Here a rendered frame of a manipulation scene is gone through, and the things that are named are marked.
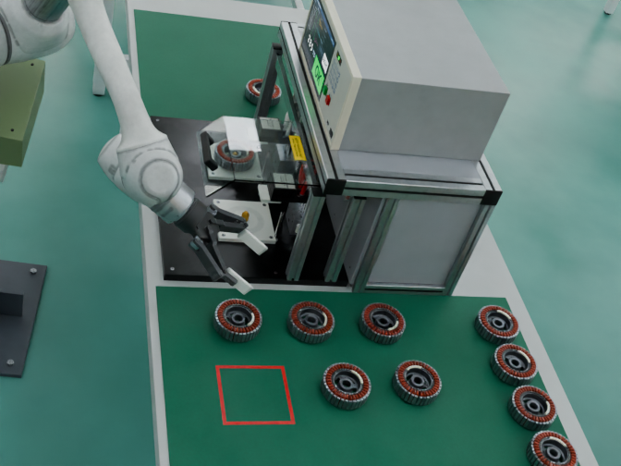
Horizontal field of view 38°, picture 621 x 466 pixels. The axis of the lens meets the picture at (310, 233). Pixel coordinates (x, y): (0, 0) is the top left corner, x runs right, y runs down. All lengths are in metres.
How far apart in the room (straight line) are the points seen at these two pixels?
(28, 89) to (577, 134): 3.08
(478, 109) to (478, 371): 0.64
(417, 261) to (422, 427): 0.45
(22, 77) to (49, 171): 1.07
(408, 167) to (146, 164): 0.71
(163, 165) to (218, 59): 1.37
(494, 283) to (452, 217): 0.36
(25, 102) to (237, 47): 0.87
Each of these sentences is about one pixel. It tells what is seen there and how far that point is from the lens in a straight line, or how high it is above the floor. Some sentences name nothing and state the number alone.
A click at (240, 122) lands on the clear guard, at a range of 2.23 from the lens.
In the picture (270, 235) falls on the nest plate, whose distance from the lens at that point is 2.36.
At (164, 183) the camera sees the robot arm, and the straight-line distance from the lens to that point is 1.72.
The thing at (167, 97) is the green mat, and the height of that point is 0.75.
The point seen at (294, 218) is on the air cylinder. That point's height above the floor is 0.82.
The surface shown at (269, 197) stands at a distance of 2.32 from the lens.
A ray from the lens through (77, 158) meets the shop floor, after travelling 3.73.
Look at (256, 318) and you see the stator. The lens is 2.14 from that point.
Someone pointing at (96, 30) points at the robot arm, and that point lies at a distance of 1.89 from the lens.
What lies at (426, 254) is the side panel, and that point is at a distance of 2.31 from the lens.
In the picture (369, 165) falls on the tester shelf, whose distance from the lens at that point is 2.13.
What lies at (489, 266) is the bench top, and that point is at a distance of 2.58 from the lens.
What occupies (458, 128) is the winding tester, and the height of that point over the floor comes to 1.21.
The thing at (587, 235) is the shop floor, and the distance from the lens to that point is 4.23.
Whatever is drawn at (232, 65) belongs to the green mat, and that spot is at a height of 0.75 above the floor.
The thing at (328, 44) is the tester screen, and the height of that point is 1.26.
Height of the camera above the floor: 2.34
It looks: 40 degrees down
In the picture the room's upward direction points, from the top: 18 degrees clockwise
